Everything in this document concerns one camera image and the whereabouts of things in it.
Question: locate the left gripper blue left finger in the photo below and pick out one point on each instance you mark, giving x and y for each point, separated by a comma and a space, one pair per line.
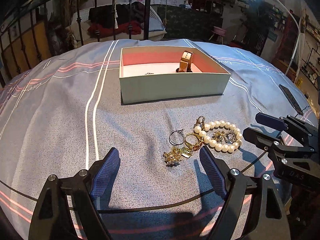
51, 217

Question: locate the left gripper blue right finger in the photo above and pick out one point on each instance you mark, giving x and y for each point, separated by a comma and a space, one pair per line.
266, 216

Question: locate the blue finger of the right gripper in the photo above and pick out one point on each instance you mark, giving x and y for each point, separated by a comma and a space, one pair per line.
299, 130
261, 140

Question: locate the gold silver brooch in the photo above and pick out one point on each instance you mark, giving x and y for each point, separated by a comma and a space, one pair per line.
223, 137

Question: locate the tan leather strap watch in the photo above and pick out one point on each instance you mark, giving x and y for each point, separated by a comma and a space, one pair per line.
185, 62

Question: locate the black smartphone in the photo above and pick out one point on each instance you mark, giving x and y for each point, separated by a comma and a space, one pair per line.
291, 99

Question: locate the silver keyring clasp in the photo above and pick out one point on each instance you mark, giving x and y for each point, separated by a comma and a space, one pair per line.
200, 121

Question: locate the blue plaid bedsheet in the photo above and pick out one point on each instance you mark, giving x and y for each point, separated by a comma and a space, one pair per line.
66, 113

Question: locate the green potted plant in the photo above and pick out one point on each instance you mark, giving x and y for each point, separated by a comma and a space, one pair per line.
260, 18

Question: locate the pink stool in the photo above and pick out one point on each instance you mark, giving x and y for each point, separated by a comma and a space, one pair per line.
219, 32

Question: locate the mint box with pink interior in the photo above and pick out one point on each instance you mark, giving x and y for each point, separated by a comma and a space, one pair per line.
148, 73

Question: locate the white gooseneck lamp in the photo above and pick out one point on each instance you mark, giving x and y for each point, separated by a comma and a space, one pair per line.
294, 52

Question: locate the dark floral cabinet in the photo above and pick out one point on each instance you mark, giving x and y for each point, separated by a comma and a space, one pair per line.
188, 23

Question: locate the black iron bed frame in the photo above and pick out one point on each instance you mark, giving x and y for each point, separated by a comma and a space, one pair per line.
35, 30

